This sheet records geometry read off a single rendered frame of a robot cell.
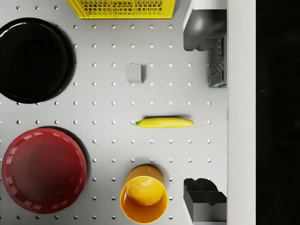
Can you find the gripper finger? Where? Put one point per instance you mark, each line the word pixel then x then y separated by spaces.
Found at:
pixel 201 28
pixel 204 206

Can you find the banana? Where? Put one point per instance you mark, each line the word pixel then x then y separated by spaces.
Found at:
pixel 164 123

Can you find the dark grey basket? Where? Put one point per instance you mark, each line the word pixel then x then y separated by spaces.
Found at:
pixel 218 70

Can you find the yellow bowl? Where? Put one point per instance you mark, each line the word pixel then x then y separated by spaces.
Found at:
pixel 144 201

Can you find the grey cube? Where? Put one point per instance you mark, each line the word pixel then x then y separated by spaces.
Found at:
pixel 134 73

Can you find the yellow basket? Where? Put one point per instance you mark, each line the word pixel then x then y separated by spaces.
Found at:
pixel 122 9

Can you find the red plate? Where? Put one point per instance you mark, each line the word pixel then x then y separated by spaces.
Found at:
pixel 44 171

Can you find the black plate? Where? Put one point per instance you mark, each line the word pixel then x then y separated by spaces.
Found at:
pixel 35 61

